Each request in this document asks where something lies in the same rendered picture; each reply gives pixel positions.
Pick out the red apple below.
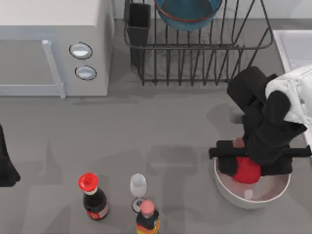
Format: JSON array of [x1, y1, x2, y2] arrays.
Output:
[[232, 156, 262, 185]]

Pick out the white bowl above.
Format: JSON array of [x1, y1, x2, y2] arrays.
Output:
[[214, 137, 292, 210]]

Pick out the clear wine glass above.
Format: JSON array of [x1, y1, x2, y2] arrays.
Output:
[[129, 173, 148, 213]]

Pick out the orange bottle with pink cap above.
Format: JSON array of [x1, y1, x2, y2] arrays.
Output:
[[135, 199, 161, 234]]

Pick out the white sink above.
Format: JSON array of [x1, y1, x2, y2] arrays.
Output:
[[272, 29, 312, 74]]

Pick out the dark bottle with red cap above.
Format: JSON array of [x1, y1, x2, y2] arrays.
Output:
[[78, 172, 110, 221]]

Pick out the blue bowl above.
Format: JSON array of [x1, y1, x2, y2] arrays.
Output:
[[155, 0, 223, 31]]

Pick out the black utensil holder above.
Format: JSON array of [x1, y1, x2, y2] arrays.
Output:
[[124, 2, 152, 67]]

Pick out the round microwave knob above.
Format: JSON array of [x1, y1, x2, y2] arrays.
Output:
[[69, 41, 94, 60], [74, 65, 98, 81]]

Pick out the pale microwave oven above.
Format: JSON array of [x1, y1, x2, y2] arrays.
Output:
[[0, 0, 116, 98]]

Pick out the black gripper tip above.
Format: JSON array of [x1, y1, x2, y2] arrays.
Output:
[[0, 124, 21, 188]]

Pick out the microwave glass door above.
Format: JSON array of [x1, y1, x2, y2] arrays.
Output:
[[0, 39, 66, 98]]

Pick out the black wire dish rack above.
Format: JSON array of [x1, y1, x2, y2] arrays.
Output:
[[123, 0, 274, 87]]

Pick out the microwave door handle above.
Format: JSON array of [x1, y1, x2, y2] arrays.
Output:
[[41, 39, 66, 99]]

